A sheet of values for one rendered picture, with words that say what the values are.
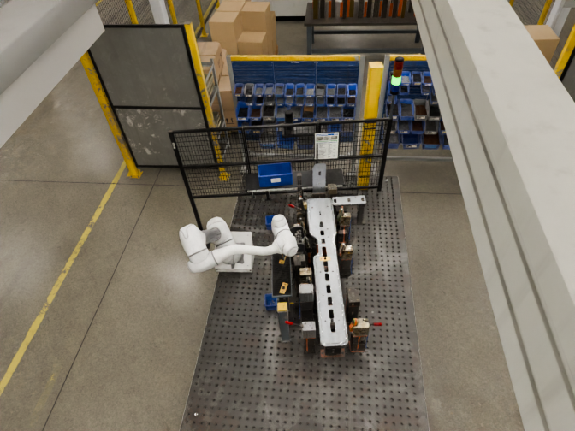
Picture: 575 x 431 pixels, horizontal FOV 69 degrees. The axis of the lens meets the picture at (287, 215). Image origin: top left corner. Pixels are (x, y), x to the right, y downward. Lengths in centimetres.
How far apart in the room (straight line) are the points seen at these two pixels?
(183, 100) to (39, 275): 246
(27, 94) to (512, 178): 76
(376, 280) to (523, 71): 311
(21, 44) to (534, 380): 85
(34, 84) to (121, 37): 390
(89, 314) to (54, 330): 34
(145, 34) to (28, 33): 378
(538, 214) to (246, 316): 310
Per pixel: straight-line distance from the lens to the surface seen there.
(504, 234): 39
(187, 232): 275
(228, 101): 583
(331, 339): 291
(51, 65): 94
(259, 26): 723
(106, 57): 497
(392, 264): 365
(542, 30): 609
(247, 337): 328
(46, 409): 441
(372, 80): 349
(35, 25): 92
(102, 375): 431
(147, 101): 507
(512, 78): 49
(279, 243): 263
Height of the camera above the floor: 361
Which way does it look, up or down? 47 degrees down
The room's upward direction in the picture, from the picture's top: 4 degrees counter-clockwise
